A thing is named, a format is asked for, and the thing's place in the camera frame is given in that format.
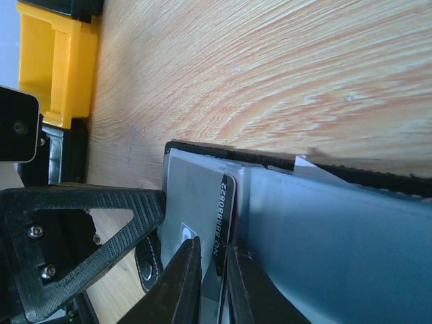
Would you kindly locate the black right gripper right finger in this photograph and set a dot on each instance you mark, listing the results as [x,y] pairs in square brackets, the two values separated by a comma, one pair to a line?
[253,297]

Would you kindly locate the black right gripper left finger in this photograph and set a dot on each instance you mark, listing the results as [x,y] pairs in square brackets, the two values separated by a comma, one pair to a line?
[175,298]

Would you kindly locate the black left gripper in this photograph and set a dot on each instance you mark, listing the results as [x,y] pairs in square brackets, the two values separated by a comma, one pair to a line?
[66,251]

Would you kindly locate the black card holder wallet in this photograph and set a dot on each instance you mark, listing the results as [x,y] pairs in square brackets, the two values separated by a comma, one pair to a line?
[342,245]

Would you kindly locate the black plastic bin near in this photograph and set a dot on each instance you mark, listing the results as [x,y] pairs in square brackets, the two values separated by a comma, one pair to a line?
[67,152]

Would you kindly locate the black plastic bin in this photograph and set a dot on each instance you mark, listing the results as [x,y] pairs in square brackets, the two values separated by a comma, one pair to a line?
[67,152]
[83,10]

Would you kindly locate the yellow plastic bin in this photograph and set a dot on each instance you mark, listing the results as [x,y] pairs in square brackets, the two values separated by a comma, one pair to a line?
[58,63]

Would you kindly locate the black plastic bin far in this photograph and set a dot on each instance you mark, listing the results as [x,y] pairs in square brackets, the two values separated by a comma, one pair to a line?
[83,10]

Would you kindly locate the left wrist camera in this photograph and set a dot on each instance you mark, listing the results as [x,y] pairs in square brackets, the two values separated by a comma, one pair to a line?
[20,125]

